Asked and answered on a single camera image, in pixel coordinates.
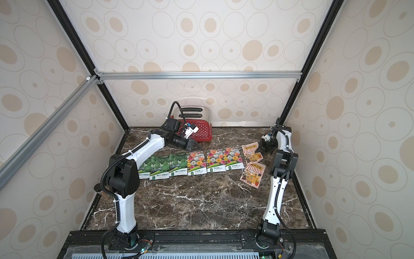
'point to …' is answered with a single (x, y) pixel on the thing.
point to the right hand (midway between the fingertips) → (265, 151)
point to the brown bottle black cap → (98, 188)
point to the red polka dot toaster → (195, 122)
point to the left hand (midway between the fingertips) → (204, 147)
